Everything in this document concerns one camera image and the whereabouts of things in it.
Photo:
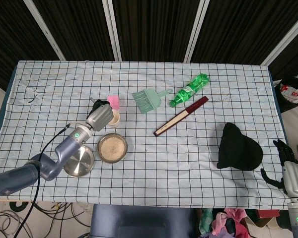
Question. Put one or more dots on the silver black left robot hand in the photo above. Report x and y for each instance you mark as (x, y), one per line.
(100, 116)

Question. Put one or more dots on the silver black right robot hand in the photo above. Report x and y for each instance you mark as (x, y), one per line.
(296, 179)

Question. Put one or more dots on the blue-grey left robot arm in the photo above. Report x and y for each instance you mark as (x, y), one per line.
(64, 151)

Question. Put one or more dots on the white paper cup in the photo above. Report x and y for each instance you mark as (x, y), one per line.
(115, 121)

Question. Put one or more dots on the steel bowl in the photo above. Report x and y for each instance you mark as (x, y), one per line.
(99, 148)

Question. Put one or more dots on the mint green hand brush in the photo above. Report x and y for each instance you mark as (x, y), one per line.
(147, 100)

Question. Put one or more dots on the pink cube sponge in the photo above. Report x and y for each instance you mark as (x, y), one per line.
(115, 101)

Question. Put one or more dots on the dark red box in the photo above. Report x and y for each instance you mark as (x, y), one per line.
(268, 213)

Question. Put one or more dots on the steel plate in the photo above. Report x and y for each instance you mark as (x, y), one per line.
(80, 163)

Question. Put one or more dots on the black cap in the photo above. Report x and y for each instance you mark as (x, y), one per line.
(238, 148)

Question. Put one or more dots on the dark red folded fan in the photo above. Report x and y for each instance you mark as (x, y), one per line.
(180, 116)

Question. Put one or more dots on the checkered white tablecloth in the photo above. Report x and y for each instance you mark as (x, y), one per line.
(164, 168)

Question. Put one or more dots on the colourful clothes pile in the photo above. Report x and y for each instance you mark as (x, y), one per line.
(223, 223)

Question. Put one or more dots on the black bag with red print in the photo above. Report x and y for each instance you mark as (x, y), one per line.
(291, 94)

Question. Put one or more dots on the green plastic bottle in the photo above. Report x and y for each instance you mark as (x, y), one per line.
(187, 93)

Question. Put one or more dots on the blue-grey robot torso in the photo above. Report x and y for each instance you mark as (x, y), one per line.
(141, 220)

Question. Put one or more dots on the white partition frame post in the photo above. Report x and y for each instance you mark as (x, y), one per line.
(196, 32)
(111, 29)
(285, 39)
(43, 29)

